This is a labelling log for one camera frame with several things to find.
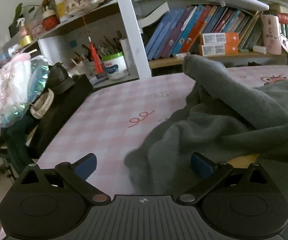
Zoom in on grey green fleece garment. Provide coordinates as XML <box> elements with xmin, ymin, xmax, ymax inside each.
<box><xmin>123</xmin><ymin>54</ymin><xmax>288</xmax><ymax>240</ymax></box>

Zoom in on black bag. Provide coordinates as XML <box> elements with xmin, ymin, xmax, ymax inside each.
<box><xmin>4</xmin><ymin>62</ymin><xmax>93</xmax><ymax>174</ymax></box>

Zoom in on pink checked table mat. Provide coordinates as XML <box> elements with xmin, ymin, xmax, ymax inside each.
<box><xmin>38</xmin><ymin>66</ymin><xmax>288</xmax><ymax>196</ymax></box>

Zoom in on white smartwatch band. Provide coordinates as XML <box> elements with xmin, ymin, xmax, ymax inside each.
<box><xmin>30</xmin><ymin>89</ymin><xmax>55</xmax><ymax>119</ymax></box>

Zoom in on red tassel pendant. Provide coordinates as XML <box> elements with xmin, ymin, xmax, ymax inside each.
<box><xmin>88</xmin><ymin>36</ymin><xmax>104</xmax><ymax>74</ymax></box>

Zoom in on white tub green lid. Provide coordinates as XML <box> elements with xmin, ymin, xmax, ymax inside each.
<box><xmin>102</xmin><ymin>52</ymin><xmax>129</xmax><ymax>80</ymax></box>

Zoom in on lower orange white box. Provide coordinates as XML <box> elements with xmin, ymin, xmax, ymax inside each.
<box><xmin>198</xmin><ymin>44</ymin><xmax>238</xmax><ymax>56</ymax></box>

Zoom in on orange white box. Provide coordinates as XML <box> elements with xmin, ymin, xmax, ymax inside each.
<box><xmin>198</xmin><ymin>44</ymin><xmax>238</xmax><ymax>56</ymax></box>
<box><xmin>200</xmin><ymin>33</ymin><xmax>239</xmax><ymax>45</ymax></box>

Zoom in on white charger block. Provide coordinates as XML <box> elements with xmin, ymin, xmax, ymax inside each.
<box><xmin>252</xmin><ymin>45</ymin><xmax>267</xmax><ymax>54</ymax></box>

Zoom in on upper orange white box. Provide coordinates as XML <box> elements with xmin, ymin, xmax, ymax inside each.
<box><xmin>200</xmin><ymin>33</ymin><xmax>239</xmax><ymax>45</ymax></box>

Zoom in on row of leaning books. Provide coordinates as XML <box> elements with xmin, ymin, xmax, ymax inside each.
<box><xmin>138</xmin><ymin>2</ymin><xmax>262</xmax><ymax>61</ymax></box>

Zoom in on red round doll ornament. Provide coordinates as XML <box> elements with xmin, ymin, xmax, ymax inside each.
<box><xmin>42</xmin><ymin>6</ymin><xmax>60</xmax><ymax>31</ymax></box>

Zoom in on white wooden bookshelf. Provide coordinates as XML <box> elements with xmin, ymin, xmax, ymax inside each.
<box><xmin>33</xmin><ymin>0</ymin><xmax>288</xmax><ymax>78</ymax></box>

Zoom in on pink cylindrical tissue holder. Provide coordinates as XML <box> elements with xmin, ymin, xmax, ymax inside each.
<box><xmin>260</xmin><ymin>15</ymin><xmax>282</xmax><ymax>55</ymax></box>

